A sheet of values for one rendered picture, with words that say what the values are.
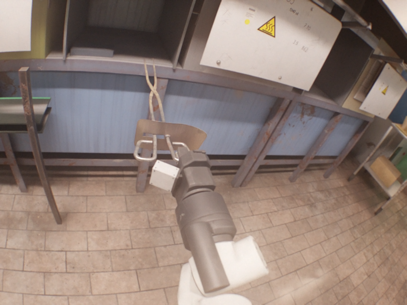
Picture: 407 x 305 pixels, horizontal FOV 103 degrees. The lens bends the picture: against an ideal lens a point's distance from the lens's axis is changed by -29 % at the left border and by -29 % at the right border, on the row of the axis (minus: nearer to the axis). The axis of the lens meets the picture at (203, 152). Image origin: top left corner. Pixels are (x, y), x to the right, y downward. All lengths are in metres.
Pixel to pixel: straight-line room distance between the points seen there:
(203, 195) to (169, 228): 1.04
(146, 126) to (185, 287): 0.33
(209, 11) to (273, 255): 1.44
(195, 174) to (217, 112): 0.88
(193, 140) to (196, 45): 0.53
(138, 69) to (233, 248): 0.79
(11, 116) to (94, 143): 0.50
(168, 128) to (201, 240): 0.27
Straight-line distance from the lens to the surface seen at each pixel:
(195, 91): 1.13
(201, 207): 0.35
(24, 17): 0.83
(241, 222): 1.58
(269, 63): 0.99
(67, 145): 1.28
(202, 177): 0.38
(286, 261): 1.62
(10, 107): 1.03
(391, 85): 1.96
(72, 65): 0.96
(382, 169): 2.92
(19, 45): 0.86
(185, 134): 0.51
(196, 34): 0.94
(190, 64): 0.98
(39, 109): 0.97
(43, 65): 0.99
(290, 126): 1.62
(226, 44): 0.86
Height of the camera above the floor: 1.19
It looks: 38 degrees down
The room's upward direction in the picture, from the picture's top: 22 degrees clockwise
